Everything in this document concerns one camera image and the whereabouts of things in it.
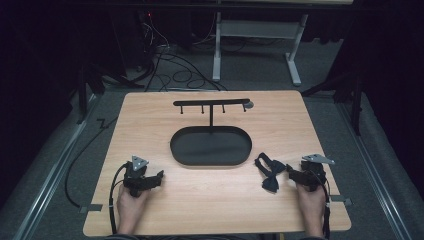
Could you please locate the black hook rack with tray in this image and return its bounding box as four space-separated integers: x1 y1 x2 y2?
169 97 255 167

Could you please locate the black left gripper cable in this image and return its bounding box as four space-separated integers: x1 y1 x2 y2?
107 162 128 235

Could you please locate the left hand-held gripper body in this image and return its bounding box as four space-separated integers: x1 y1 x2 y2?
122 155 155 198

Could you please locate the black floor cable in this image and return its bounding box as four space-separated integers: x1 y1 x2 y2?
64 115 119 208

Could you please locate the dark navy bow tie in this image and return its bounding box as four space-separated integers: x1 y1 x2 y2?
254 152 288 194

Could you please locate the black metal stand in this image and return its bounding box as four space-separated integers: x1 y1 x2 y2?
300 71 365 137
75 61 146 125

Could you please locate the grey metal floor rail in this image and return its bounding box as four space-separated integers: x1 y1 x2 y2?
335 101 414 240
11 93 102 240

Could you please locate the grey tape strip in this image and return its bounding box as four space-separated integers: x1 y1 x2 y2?
329 194 353 207
78 203 104 215

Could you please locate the tangle of black floor cables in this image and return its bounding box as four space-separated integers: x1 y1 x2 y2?
134 12 229 93

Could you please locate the person's right hand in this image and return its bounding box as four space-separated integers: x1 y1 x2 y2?
296 183 327 218

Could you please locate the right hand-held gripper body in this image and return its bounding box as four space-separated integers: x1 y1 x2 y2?
298 153 336 193

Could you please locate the white metal desk frame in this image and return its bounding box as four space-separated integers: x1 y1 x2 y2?
211 11 310 87

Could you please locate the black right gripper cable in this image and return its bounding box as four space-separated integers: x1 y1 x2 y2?
309 170 332 240

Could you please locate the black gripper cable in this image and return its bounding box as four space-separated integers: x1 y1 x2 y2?
107 162 128 235
309 170 332 240

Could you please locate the person's left hand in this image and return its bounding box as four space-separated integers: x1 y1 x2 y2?
116 184 151 219

